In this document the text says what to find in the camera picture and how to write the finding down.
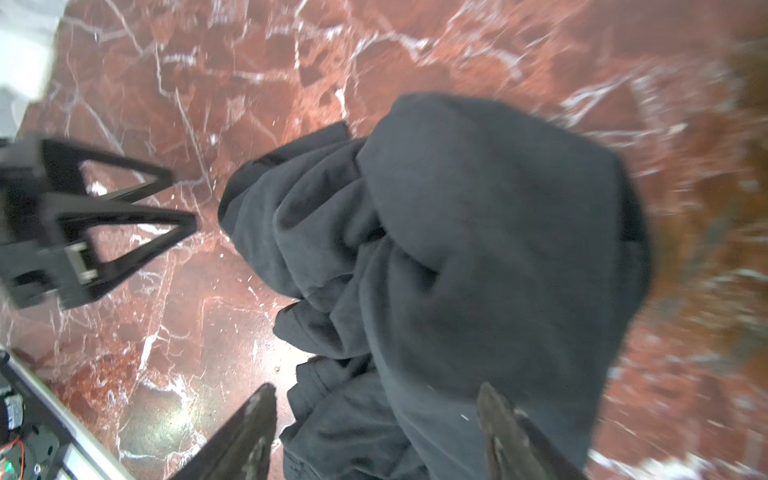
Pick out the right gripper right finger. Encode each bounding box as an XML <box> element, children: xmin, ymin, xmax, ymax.
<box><xmin>477</xmin><ymin>382</ymin><xmax>587</xmax><ymax>480</ymax></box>

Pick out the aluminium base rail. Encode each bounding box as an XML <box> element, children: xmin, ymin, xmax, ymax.
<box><xmin>1</xmin><ymin>348</ymin><xmax>132</xmax><ymax>480</ymax></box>

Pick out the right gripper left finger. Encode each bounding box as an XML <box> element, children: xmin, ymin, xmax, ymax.
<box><xmin>172</xmin><ymin>383</ymin><xmax>277</xmax><ymax>480</ymax></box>

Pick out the black shirt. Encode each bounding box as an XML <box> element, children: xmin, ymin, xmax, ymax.
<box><xmin>218</xmin><ymin>93</ymin><xmax>652</xmax><ymax>479</ymax></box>

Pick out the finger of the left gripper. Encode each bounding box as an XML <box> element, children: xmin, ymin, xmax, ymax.
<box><xmin>38</xmin><ymin>193</ymin><xmax>197</xmax><ymax>309</ymax></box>
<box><xmin>1</xmin><ymin>137</ymin><xmax>173</xmax><ymax>207</ymax></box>

